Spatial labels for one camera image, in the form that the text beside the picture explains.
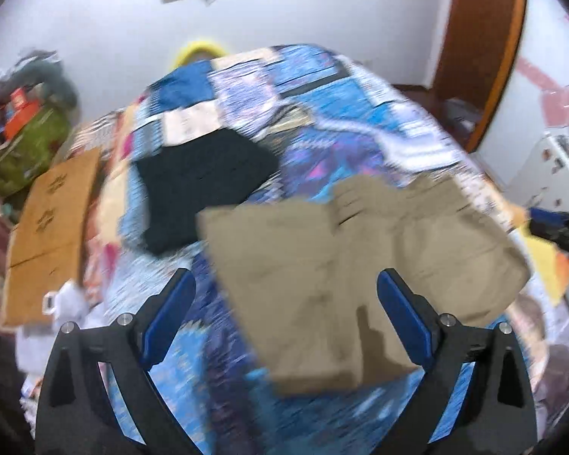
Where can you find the black folded garment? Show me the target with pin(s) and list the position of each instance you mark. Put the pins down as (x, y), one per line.
(199, 185)

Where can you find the pile of grey clothes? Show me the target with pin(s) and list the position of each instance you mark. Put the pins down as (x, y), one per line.
(38, 76)

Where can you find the white wardrobe door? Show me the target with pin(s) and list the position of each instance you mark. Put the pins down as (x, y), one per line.
(550, 80)

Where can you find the blue patchwork blanket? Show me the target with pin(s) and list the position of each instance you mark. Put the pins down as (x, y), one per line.
(322, 118)

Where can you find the yellow curved foam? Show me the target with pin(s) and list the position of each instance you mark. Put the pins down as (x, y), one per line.
(199, 50)

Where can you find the khaki pants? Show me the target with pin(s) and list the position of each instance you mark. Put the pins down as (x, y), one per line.
(313, 270)

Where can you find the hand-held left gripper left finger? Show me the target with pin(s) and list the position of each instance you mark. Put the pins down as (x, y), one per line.
(168, 315)

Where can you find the brown cardboard box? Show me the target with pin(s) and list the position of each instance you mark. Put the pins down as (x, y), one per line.
(47, 227)

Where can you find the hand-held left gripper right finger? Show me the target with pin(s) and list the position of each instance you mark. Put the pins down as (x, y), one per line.
(405, 317)

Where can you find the wooden door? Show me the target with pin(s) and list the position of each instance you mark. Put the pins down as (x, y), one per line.
(483, 33)

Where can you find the orange box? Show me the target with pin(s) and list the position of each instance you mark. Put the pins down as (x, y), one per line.
(21, 113)

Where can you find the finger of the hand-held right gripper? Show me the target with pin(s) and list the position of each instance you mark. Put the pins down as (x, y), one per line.
(547, 217)
(566, 244)

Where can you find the yellow cloth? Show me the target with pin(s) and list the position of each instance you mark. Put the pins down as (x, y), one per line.
(550, 265)

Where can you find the white drawer cabinet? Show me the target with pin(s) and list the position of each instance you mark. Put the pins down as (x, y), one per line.
(550, 170)

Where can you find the white plastic bag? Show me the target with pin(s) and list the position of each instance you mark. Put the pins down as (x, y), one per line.
(66, 317)

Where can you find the clothes heap on floor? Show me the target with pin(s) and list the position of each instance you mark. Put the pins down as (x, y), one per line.
(462, 111)

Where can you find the green patterned bag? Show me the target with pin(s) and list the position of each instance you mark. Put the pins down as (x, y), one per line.
(28, 156)

